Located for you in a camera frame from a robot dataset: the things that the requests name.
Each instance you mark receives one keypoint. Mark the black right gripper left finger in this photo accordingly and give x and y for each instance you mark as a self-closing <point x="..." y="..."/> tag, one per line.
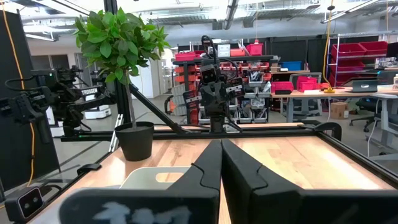
<point x="192" y="199"/>

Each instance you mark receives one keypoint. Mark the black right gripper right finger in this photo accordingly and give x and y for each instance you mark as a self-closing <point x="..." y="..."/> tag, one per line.
<point x="264" y="199"/>

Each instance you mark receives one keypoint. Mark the white plastic container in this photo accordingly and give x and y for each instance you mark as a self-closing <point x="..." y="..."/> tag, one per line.
<point x="140" y="179"/>

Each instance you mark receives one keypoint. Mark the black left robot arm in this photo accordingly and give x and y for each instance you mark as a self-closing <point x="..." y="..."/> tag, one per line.
<point x="217" y="124"/>

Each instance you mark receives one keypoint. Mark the black shelf with bins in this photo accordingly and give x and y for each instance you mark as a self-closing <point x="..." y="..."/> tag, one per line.
<point x="255" y="81"/>

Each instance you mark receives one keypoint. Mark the red plastic bin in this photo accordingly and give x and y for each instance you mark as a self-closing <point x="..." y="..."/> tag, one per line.
<point x="255" y="49"/>
<point x="281" y="86"/>
<point x="308" y="84"/>

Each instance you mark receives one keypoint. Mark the green potted plant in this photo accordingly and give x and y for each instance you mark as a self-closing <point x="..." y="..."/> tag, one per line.
<point x="135" y="143"/>

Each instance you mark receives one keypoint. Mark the blue plastic bin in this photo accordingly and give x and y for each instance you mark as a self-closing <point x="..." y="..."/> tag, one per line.
<point x="291" y="66"/>

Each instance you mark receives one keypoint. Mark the black table clamp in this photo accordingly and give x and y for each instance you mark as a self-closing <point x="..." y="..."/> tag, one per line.
<point x="88" y="167"/>
<point x="329" y="126"/>

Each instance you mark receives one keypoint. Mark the cardboard box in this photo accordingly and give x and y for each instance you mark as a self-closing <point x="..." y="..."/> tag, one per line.
<point x="339" y="110"/>

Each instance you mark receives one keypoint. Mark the white floor box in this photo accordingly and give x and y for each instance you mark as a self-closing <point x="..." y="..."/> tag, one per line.
<point x="98" y="113"/>

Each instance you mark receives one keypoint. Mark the wooden desk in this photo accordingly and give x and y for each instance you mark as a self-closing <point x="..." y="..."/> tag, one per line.
<point x="342" y="92"/>

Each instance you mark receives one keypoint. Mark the black office chair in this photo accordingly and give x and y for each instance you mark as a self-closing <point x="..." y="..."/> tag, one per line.
<point x="367" y="104"/>

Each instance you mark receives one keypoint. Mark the gray laptop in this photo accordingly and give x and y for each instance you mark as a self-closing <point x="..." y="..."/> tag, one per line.
<point x="364" y="86"/>

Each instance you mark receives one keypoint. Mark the white desk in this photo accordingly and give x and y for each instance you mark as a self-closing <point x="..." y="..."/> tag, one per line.
<point x="385" y="96"/>

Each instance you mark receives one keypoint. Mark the black board panel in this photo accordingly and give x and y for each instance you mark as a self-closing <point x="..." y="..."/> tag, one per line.
<point x="15" y="155"/>

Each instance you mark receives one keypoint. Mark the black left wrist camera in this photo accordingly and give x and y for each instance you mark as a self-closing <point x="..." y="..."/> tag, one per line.
<point x="209" y="74"/>

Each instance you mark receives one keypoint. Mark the black table end rail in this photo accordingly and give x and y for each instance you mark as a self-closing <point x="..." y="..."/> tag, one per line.
<point x="264" y="131"/>

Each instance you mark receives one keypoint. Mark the black diagonal frame brace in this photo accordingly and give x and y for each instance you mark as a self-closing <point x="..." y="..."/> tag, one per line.
<point x="155" y="109"/>

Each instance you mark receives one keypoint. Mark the black frame post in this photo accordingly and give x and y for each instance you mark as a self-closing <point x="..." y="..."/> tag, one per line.
<point x="122" y="105"/>

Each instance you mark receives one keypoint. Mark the black table side rail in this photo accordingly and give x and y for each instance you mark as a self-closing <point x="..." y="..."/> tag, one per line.
<point x="367" y="160"/>

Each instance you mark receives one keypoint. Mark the black table-level camera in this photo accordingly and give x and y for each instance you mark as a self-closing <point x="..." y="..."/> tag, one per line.
<point x="25" y="203"/>

